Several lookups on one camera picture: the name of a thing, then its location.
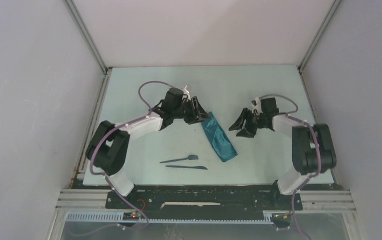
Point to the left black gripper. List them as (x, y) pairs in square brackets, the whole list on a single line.
[(193, 118)]

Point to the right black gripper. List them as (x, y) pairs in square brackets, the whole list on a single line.
[(238, 125)]

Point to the teal cloth napkin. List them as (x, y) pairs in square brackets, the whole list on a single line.
[(218, 139)]

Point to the dark plastic knife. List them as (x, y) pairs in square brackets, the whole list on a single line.
[(199, 167)]

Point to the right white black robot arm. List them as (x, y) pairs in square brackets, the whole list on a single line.
[(313, 150)]

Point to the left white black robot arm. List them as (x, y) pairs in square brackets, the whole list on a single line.
[(107, 150)]

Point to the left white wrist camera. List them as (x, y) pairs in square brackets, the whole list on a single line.
[(186, 91)]

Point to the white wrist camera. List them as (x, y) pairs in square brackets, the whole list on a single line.
[(255, 107), (186, 91)]

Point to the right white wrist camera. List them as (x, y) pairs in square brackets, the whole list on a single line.
[(255, 107)]

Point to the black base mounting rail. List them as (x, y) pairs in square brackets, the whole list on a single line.
[(206, 202)]

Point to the white slotted cable duct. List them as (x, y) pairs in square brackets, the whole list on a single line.
[(126, 217)]

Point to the aluminium frame extrusion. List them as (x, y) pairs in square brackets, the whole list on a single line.
[(75, 200)]

